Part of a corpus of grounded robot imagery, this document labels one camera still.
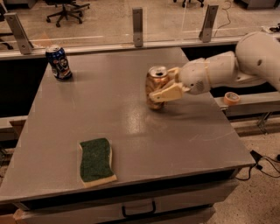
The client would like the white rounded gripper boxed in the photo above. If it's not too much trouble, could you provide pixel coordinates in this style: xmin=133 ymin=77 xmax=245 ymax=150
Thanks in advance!
xmin=149 ymin=58 xmax=210 ymax=102

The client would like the orange soda can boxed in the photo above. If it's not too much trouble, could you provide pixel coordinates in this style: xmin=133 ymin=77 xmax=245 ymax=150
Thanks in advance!
xmin=145 ymin=66 xmax=170 ymax=110

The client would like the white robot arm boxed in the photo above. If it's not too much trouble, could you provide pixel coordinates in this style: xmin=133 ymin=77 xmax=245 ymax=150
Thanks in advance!
xmin=147 ymin=31 xmax=280 ymax=104

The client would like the blue soda can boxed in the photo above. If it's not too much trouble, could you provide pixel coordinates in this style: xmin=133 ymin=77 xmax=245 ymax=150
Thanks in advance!
xmin=45 ymin=45 xmax=72 ymax=81

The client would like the green and yellow sponge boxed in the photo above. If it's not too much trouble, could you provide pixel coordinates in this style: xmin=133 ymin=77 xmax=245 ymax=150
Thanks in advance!
xmin=80 ymin=138 xmax=117 ymax=187

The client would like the roll of orange tape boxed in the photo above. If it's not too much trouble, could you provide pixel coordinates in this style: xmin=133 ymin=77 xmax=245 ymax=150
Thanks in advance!
xmin=223 ymin=92 xmax=241 ymax=106

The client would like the black office chair base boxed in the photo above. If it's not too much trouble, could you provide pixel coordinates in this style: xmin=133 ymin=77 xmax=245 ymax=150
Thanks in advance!
xmin=44 ymin=0 xmax=90 ymax=27

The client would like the clear glass barrier panel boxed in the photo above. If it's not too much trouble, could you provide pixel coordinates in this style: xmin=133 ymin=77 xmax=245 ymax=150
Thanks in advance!
xmin=6 ymin=0 xmax=280 ymax=48

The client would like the grey drawer front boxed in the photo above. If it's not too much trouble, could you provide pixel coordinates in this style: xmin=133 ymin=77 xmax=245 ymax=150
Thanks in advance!
xmin=19 ymin=178 xmax=238 ymax=224

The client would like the right metal glass bracket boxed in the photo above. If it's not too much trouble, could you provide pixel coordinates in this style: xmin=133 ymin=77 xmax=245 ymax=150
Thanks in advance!
xmin=199 ymin=5 xmax=219 ymax=43

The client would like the metal glass bracket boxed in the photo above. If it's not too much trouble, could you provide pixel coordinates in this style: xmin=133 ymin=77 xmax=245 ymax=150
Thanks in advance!
xmin=132 ymin=7 xmax=144 ymax=47
xmin=4 ymin=12 xmax=33 ymax=55
xmin=199 ymin=5 xmax=219 ymax=43

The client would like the middle metal glass bracket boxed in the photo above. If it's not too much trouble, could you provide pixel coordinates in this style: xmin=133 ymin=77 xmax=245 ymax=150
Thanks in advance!
xmin=132 ymin=7 xmax=144 ymax=47

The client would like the black power cable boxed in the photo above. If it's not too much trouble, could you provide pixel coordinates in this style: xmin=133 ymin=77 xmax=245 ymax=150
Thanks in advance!
xmin=235 ymin=150 xmax=280 ymax=181

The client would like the black drawer handle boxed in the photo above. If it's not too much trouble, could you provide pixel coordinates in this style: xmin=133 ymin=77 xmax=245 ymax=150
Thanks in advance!
xmin=122 ymin=200 xmax=157 ymax=219

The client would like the left metal glass bracket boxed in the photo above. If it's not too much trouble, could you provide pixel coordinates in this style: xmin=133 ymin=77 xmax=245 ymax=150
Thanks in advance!
xmin=4 ymin=12 xmax=33 ymax=55

